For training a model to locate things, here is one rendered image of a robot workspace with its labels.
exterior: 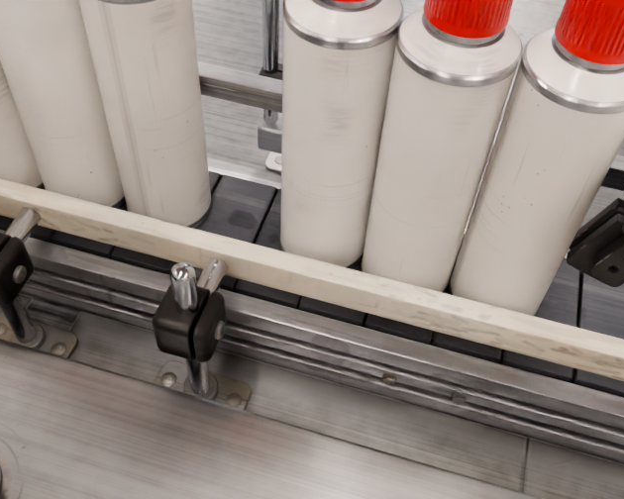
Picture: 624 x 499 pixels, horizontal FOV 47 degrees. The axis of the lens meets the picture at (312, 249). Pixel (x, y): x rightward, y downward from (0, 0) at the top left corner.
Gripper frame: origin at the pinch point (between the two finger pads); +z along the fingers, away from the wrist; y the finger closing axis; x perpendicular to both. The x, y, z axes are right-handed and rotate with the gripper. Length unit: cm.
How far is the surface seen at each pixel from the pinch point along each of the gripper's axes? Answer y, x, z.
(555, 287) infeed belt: -1.6, 0.9, 6.3
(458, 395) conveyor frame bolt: 5.8, -2.1, 9.8
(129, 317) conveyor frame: 5.6, -20.4, 18.5
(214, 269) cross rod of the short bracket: 5.5, -17.2, 9.6
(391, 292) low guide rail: 4.4, -8.6, 6.1
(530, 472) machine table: 7.7, 3.5, 10.7
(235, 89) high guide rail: -3.2, -20.6, 5.9
